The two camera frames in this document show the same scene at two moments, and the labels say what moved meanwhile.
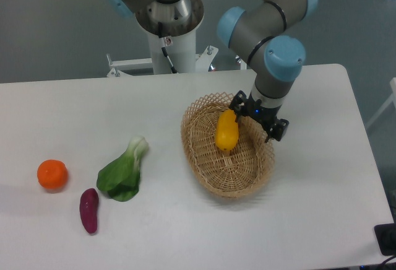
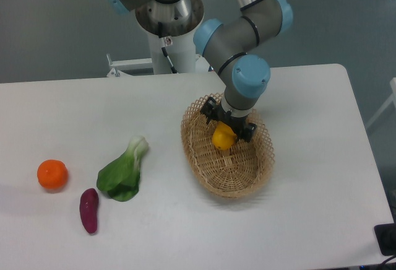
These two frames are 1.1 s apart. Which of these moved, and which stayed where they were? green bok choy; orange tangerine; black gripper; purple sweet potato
Moved: black gripper
Stayed: orange tangerine; green bok choy; purple sweet potato
